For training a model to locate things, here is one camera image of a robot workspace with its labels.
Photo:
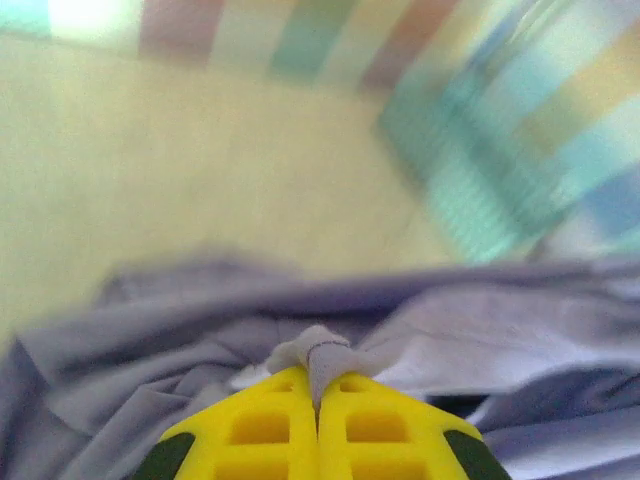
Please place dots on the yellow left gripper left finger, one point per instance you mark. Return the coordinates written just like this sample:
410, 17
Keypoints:
260, 430

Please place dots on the purple t-shirt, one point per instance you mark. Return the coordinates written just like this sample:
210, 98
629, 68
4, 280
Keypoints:
450, 340

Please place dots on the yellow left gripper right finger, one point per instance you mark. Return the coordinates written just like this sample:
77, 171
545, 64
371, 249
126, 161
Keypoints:
380, 430

